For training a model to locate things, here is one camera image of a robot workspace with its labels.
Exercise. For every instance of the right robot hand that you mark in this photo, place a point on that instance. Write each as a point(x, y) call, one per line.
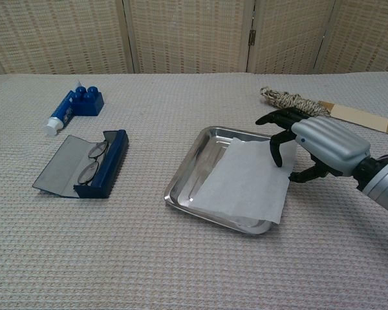
point(326, 143)

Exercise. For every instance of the white cloth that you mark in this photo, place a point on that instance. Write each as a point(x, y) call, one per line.
point(249, 181)

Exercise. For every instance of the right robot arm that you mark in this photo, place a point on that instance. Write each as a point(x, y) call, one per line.
point(383, 181)

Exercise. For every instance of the metal tray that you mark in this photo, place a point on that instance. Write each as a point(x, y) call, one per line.
point(197, 181)

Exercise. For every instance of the wooden card strip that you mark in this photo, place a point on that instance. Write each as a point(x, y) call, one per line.
point(365, 119)

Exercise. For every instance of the woven folding screen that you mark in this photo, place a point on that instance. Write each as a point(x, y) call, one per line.
point(187, 32)

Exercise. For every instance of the woven tablecloth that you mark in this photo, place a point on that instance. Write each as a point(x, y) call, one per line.
point(116, 242)

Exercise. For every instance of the thin-framed eyeglasses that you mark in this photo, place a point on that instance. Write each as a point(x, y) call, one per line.
point(91, 163)

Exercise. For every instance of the blue glasses case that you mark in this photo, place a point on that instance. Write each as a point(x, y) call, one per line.
point(84, 164)

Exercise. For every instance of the blue building block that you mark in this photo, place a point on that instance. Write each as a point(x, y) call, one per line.
point(86, 100)

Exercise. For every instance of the blue white toothpaste tube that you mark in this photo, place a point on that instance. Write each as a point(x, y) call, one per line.
point(59, 114)

